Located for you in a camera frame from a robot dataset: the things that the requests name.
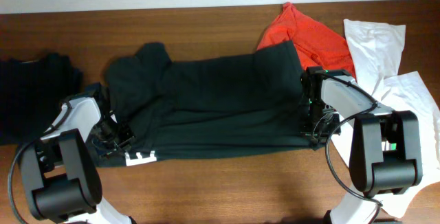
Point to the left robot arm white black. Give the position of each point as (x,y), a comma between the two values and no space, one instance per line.
(60,180)

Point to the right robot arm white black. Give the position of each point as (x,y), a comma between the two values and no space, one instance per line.
(385,153)

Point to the dark green polo shirt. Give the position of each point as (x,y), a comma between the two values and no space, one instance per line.
(232,106)

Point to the black folded clothes pile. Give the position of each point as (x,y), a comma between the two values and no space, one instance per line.
(30,95)

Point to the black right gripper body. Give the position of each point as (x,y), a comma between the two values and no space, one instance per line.
(320,121)

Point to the white shirt green logo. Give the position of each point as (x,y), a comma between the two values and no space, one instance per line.
(376,50)

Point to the orange red shirt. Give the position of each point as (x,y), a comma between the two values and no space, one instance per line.
(315,43)

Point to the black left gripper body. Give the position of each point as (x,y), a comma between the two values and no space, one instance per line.
(111,135)

